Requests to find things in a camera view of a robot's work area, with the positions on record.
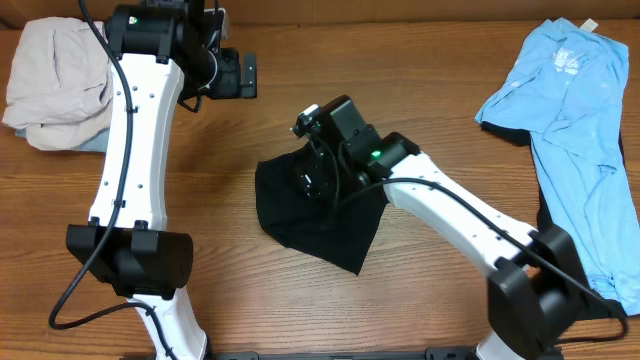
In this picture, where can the light blue t-shirt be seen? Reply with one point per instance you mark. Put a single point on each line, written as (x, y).
(564, 97)

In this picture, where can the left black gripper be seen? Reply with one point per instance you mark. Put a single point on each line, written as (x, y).
(249, 75)

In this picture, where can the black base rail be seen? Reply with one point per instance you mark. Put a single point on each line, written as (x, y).
(345, 355)

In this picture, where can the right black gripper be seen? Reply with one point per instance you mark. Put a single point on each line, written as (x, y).
(310, 181)

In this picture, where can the black t-shirt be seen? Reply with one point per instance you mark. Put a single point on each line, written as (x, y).
(340, 235)

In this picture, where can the dark garment under blue shirt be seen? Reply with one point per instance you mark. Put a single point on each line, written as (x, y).
(600, 305)

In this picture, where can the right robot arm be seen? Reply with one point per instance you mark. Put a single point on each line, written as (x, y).
(536, 289)

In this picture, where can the light blue denim jeans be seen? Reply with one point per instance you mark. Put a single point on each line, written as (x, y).
(64, 139)

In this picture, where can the white folded garment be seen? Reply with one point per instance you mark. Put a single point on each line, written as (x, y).
(60, 77)

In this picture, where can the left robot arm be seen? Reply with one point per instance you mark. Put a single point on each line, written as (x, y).
(165, 55)

